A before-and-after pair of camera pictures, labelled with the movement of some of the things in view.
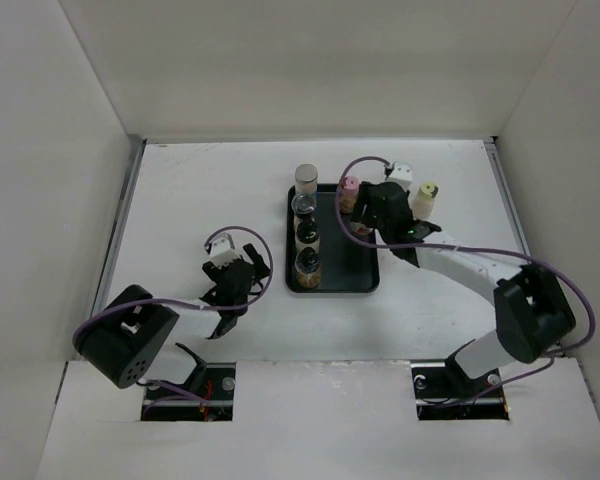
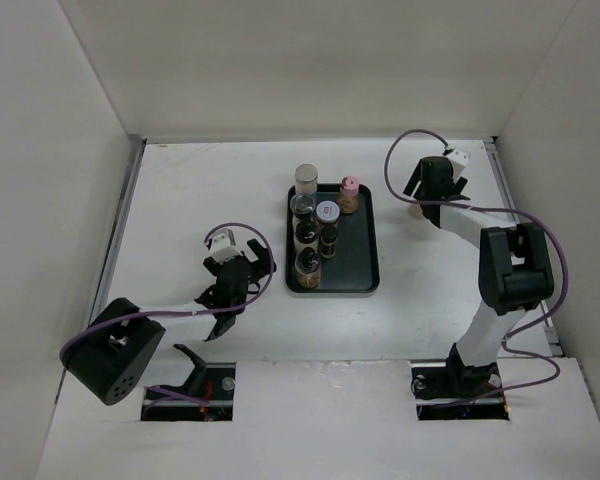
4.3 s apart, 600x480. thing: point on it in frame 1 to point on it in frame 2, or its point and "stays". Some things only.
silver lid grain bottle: (306, 178) stays
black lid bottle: (307, 268) stays
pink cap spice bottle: (348, 194) stays
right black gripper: (364, 198) to (414, 182)
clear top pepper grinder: (303, 205) stays
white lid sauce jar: (363, 230) to (327, 211)
